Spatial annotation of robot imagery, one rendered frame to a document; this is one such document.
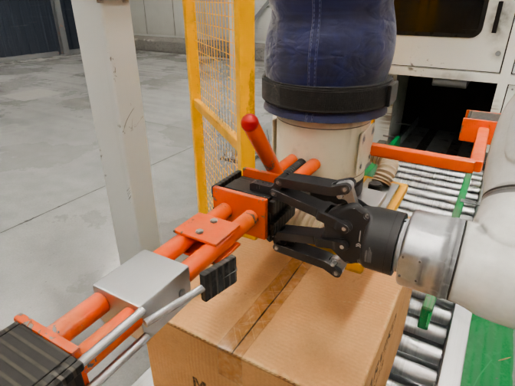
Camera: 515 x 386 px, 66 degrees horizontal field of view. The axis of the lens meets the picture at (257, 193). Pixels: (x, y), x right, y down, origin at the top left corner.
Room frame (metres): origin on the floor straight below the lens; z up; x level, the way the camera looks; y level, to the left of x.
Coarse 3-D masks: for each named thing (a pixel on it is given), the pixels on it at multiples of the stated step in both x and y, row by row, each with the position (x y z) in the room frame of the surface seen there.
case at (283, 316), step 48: (240, 240) 0.78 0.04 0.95; (192, 288) 0.61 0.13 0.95; (240, 288) 0.61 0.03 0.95; (288, 288) 0.61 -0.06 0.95; (336, 288) 0.61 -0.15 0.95; (384, 288) 0.61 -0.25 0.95; (192, 336) 0.49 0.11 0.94; (240, 336) 0.49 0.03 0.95; (288, 336) 0.49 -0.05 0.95; (336, 336) 0.49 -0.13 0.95; (384, 336) 0.51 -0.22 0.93; (192, 384) 0.50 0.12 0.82; (240, 384) 0.45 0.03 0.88; (288, 384) 0.40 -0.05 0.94; (336, 384) 0.40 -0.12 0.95; (384, 384) 0.66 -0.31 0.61
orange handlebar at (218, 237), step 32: (480, 128) 0.80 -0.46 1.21; (288, 160) 0.63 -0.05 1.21; (416, 160) 0.66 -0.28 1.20; (448, 160) 0.63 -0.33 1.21; (480, 160) 0.62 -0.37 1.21; (192, 224) 0.41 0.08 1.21; (224, 224) 0.41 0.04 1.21; (192, 256) 0.35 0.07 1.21; (224, 256) 0.38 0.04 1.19; (64, 320) 0.26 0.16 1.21; (96, 320) 0.27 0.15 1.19
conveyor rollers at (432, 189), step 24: (408, 168) 2.16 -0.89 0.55; (432, 168) 2.17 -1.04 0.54; (408, 192) 1.88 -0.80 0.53; (432, 192) 1.84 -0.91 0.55; (456, 192) 1.86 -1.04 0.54; (432, 312) 0.98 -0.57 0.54; (408, 336) 0.87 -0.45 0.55; (432, 336) 0.89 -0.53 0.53; (408, 360) 0.79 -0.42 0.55; (432, 360) 0.80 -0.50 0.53; (432, 384) 0.72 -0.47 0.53
